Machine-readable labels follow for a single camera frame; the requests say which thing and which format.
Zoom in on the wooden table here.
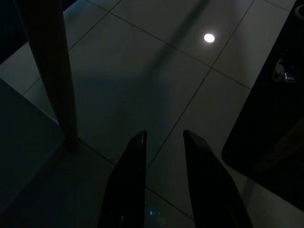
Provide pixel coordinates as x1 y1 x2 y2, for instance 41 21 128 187
14 0 79 150

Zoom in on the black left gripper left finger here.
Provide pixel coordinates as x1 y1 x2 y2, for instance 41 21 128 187
97 130 148 228

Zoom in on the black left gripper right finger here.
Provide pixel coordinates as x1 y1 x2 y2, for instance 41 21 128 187
182 129 254 228

